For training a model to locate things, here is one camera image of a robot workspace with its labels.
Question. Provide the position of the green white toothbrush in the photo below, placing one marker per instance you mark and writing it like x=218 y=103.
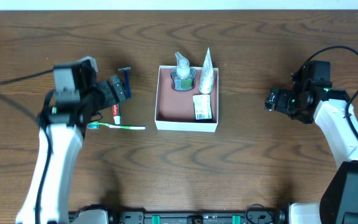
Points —
x=126 y=126

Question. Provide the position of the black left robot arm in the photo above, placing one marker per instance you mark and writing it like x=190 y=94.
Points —
x=68 y=111

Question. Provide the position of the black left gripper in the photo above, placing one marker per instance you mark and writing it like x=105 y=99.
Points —
x=117 y=88

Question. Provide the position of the clear blue soap pump bottle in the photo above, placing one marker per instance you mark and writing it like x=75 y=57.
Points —
x=183 y=75

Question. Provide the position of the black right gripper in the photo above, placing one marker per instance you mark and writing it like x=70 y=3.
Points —
x=272 y=101

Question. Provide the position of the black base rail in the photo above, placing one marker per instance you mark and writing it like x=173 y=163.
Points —
x=255 y=213

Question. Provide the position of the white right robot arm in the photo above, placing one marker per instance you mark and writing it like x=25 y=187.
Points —
x=333 y=113

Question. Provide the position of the white lotion tube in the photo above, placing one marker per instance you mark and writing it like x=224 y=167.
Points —
x=207 y=75

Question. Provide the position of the white box with pink inside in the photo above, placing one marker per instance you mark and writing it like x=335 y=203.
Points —
x=174 y=110

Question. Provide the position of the green white soap packet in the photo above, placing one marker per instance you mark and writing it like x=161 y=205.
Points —
x=202 y=107

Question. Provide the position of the blue disposable razor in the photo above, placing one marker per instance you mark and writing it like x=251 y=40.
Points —
x=126 y=70

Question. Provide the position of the green red toothpaste tube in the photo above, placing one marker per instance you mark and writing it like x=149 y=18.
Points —
x=116 y=114

